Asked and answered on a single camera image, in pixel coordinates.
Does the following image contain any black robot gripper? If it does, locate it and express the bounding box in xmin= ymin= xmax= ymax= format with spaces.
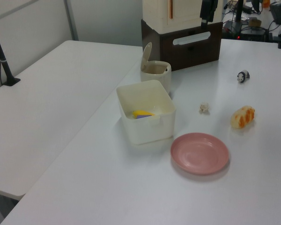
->
xmin=200 ymin=0 xmax=219 ymax=28

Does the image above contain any cream push-lid trash can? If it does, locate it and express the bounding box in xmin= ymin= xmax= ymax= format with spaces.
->
xmin=140 ymin=42 xmax=173 ymax=94

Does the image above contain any dark brown drawer cabinet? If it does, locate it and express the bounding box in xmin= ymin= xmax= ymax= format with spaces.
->
xmin=140 ymin=18 xmax=222 ymax=72

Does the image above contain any black upright stand pole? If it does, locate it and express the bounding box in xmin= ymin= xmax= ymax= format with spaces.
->
xmin=234 ymin=0 xmax=244 ymax=23

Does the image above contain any black device with red light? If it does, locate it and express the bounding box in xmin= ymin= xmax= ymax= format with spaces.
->
xmin=240 ymin=28 xmax=266 ymax=41

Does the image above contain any small cardboard box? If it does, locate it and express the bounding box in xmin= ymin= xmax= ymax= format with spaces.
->
xmin=247 ymin=18 xmax=262 ymax=28

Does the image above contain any black white panda figurine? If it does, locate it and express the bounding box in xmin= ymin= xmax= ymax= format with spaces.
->
xmin=237 ymin=70 xmax=251 ymax=84

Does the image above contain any black keyboard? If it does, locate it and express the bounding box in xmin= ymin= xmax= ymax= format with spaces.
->
xmin=269 ymin=2 xmax=281 ymax=25

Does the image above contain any crumpled white paper ball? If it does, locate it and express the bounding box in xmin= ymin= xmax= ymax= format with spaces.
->
xmin=199 ymin=101 xmax=211 ymax=115

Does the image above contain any toasted bread loaf toy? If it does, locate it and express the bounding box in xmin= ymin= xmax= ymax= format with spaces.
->
xmin=229 ymin=105 xmax=256 ymax=129

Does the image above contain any yellow and blue item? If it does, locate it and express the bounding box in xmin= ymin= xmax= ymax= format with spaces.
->
xmin=133 ymin=110 xmax=156 ymax=118

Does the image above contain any cream plastic storage box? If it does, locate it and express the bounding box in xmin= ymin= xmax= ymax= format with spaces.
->
xmin=116 ymin=79 xmax=177 ymax=145

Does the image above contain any pink round plate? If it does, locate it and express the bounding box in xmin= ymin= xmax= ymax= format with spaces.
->
xmin=170 ymin=132 xmax=230 ymax=176

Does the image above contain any black pole with clamp base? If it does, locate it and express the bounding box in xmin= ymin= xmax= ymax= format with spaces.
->
xmin=0 ymin=17 xmax=21 ymax=87

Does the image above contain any white drawer handle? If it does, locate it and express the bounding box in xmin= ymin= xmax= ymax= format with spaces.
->
xmin=172 ymin=31 xmax=211 ymax=45

